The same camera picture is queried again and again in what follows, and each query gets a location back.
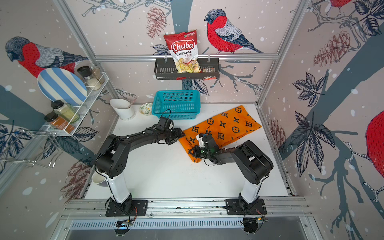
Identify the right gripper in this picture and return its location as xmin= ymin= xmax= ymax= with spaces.
xmin=187 ymin=146 xmax=211 ymax=159

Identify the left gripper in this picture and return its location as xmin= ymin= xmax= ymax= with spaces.
xmin=163 ymin=126 xmax=187 ymax=145

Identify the orange patterned pillowcase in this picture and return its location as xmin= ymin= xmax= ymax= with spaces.
xmin=179 ymin=105 xmax=262 ymax=163

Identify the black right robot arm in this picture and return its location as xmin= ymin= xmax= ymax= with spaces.
xmin=188 ymin=134 xmax=274 ymax=212

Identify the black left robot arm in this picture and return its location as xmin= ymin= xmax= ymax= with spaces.
xmin=95 ymin=125 xmax=185 ymax=212

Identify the teal plastic basket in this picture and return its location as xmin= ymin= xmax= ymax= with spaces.
xmin=152 ymin=90 xmax=201 ymax=120

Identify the small patterned bowl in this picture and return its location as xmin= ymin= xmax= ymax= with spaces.
xmin=140 ymin=103 xmax=153 ymax=116

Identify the white ceramic utensil cup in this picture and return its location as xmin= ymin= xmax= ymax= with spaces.
xmin=110 ymin=99 xmax=136 ymax=121

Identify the white mug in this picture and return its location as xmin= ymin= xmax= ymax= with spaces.
xmin=92 ymin=171 xmax=108 ymax=187

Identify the red Chuba chips bag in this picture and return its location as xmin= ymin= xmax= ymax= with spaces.
xmin=164 ymin=30 xmax=201 ymax=73

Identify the black lid spice jar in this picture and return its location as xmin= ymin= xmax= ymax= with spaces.
xmin=77 ymin=66 xmax=102 ymax=91

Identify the small glass spice jar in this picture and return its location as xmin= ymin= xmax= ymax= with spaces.
xmin=90 ymin=65 xmax=105 ymax=84

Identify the green spice jar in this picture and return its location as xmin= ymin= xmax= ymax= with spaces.
xmin=51 ymin=100 xmax=80 ymax=123

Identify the orange spice jar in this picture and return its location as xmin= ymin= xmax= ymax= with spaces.
xmin=44 ymin=112 xmax=75 ymax=134

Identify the metal hook rack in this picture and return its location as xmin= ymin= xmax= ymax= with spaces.
xmin=1 ymin=129 xmax=64 ymax=169

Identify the blue white striped plate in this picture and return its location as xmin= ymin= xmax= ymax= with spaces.
xmin=37 ymin=68 xmax=88 ymax=106

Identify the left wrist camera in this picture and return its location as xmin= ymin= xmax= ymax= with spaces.
xmin=156 ymin=117 xmax=174 ymax=131

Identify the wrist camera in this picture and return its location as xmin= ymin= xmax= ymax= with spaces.
xmin=156 ymin=117 xmax=174 ymax=131
xmin=196 ymin=133 xmax=205 ymax=148

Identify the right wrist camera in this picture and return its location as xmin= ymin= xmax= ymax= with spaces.
xmin=196 ymin=133 xmax=205 ymax=148

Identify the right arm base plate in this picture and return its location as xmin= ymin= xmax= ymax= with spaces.
xmin=225 ymin=198 xmax=267 ymax=216

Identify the black hanging wire basket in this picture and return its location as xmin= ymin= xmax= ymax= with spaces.
xmin=154 ymin=58 xmax=220 ymax=80

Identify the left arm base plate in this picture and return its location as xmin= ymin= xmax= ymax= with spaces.
xmin=105 ymin=199 xmax=148 ymax=217

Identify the white wire wall shelf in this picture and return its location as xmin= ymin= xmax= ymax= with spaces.
xmin=43 ymin=73 xmax=110 ymax=137

